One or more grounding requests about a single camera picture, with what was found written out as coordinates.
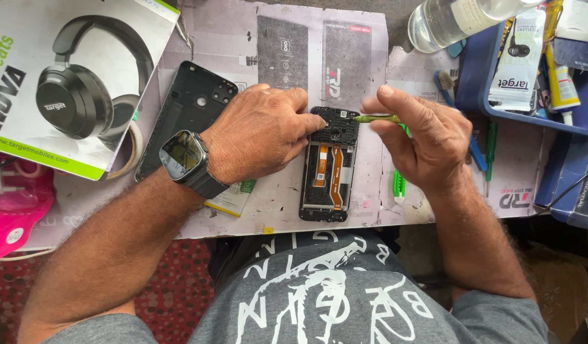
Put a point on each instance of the person's right hand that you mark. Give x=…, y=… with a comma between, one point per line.
x=437, y=143

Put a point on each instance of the person's left hand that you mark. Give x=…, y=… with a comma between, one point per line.
x=255, y=134

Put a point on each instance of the green slim hand tool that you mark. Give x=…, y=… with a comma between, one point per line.
x=370, y=118

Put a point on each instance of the black smartphone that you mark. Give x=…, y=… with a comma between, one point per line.
x=322, y=200

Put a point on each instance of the green thin screwdriver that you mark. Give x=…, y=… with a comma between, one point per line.
x=491, y=148

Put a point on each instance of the blue toothbrush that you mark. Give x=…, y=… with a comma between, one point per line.
x=447, y=88

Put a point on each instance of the green white tweezers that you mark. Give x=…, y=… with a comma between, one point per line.
x=398, y=184

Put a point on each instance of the white yellow paper card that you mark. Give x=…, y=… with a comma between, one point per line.
x=231, y=198

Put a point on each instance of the blue plastic tray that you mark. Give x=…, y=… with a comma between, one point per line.
x=470, y=81

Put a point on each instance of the pale printed cardboard sheet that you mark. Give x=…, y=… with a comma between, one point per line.
x=513, y=162
x=274, y=205

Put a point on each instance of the black smartwatch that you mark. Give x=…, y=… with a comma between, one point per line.
x=184, y=157

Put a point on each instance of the black phone back cover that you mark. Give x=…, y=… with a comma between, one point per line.
x=179, y=114

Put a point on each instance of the grey printed sticker sheet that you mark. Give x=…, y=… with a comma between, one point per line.
x=282, y=48
x=346, y=62

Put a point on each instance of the white earphone packet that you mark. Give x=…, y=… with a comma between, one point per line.
x=516, y=71

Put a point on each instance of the clear plastic bottle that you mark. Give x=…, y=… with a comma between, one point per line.
x=447, y=21

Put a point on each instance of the clear tape roll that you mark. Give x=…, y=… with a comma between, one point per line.
x=133, y=153

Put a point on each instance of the dark blue cardboard box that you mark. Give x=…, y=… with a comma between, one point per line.
x=568, y=177

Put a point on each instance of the yellow glue tube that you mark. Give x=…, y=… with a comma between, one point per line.
x=561, y=86

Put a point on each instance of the red dotted cloth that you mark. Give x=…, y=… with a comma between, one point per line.
x=174, y=296

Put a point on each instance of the grey printed t-shirt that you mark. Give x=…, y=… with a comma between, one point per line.
x=322, y=310

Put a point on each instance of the white headphone box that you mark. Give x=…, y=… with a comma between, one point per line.
x=31, y=57

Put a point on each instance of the pink plastic packet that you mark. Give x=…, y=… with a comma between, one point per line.
x=16, y=210

